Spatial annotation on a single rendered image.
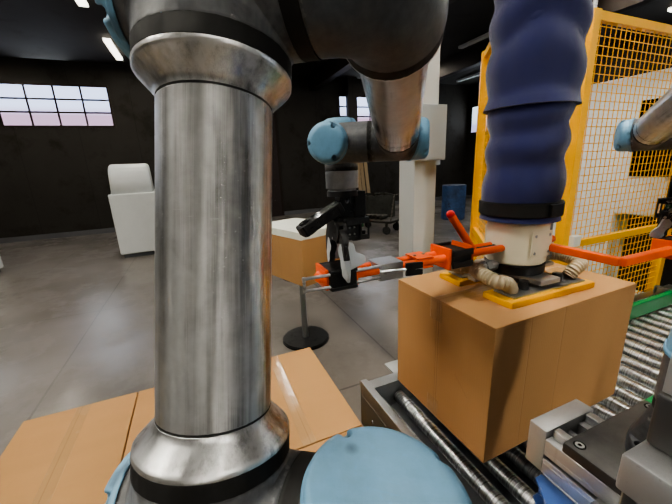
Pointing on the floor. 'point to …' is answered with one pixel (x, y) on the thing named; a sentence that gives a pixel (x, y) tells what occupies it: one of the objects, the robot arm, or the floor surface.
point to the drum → (453, 200)
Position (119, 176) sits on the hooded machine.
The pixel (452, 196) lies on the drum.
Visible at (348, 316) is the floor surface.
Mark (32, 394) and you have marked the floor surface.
